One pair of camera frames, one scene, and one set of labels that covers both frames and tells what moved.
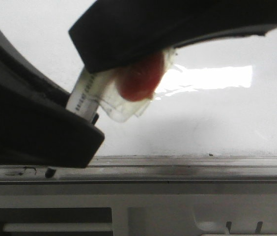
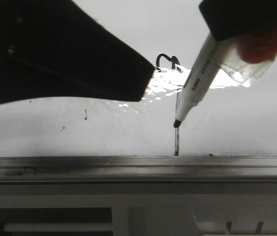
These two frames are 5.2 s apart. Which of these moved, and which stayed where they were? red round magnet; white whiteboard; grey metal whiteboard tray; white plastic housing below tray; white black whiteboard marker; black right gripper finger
Moved: red round magnet; black right gripper finger; white black whiteboard marker
Stayed: white whiteboard; grey metal whiteboard tray; white plastic housing below tray
